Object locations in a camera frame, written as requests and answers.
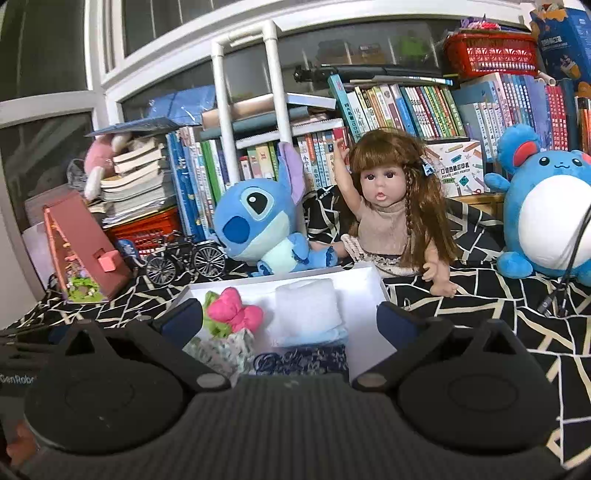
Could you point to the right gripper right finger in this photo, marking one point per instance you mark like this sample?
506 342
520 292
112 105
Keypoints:
399 326

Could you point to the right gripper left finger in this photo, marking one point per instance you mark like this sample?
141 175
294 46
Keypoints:
181 323

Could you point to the green pink fabric bow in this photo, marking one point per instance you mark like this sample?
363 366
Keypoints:
225 313

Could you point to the green plaid fabric bow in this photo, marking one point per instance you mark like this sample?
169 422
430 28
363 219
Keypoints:
231 357

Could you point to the light blue mask roll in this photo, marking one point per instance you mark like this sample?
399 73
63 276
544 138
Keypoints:
332 336

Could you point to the navy floral fabric bow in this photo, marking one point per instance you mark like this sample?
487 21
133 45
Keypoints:
304 361

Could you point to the white foam roll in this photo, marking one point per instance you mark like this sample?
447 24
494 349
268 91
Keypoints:
305 307

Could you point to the person left hand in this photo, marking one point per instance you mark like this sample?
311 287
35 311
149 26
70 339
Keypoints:
23 447

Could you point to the white cardboard box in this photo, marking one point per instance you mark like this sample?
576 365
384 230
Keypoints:
360 291

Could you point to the miniature metal bicycle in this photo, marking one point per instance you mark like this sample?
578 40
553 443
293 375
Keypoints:
176 254

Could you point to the brown haired doll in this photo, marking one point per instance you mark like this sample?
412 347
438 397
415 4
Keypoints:
398 208

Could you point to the blue Stitch plush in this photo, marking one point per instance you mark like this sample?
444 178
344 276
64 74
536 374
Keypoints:
256 222

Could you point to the stack of grey books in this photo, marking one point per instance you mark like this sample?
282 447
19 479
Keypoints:
141 184

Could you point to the black white patterned cloth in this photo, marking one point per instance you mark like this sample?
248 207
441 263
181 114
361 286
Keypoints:
560 344

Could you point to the pink white plush on books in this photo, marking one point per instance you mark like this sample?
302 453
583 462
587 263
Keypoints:
98 162

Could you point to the blue round plush toy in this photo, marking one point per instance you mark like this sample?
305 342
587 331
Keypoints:
545 200

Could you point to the red basket upper right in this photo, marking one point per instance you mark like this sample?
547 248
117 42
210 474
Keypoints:
475 53

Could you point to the blue cardboard box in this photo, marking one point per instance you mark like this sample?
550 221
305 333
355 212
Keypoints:
563 38

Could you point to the pink A-frame miniature house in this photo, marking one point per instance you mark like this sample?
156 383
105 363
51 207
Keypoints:
88 268

